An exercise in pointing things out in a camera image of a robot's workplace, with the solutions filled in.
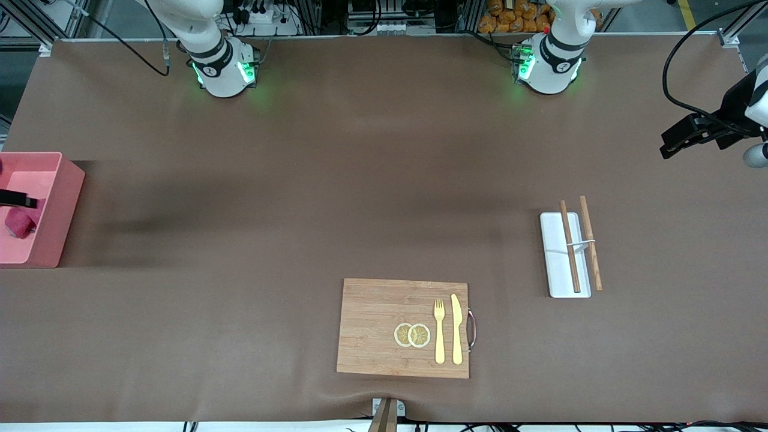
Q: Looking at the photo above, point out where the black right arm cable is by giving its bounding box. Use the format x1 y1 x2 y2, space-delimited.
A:
78 12 172 77

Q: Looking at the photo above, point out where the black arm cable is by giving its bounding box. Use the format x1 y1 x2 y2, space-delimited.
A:
663 0 768 124
78 12 172 77

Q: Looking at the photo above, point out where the white rectangular tray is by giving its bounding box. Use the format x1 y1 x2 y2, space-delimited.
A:
539 212 592 299

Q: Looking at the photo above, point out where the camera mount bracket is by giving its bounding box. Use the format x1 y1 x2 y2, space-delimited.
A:
367 398 406 432

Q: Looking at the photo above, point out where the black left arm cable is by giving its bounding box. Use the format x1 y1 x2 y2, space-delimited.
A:
663 0 768 124

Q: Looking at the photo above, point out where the red cloth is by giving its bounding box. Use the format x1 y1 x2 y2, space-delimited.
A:
5 207 37 240

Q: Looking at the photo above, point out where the yellow knife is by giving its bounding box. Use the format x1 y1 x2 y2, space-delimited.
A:
450 293 464 365

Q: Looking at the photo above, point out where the white power strip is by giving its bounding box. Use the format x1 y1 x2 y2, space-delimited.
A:
239 5 301 37

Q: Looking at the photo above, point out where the aluminium frame post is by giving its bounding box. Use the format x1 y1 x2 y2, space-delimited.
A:
0 0 82 56
717 9 768 73

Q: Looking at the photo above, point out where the bag of orange snacks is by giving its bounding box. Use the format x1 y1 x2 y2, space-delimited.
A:
478 0 554 34

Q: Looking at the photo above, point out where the yellow fork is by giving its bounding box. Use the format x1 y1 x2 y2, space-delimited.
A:
433 298 446 365

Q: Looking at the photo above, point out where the pink plastic bin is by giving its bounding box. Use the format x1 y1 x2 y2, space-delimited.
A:
0 152 86 269

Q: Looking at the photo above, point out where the bamboo cutting board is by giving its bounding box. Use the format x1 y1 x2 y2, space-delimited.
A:
336 278 470 380

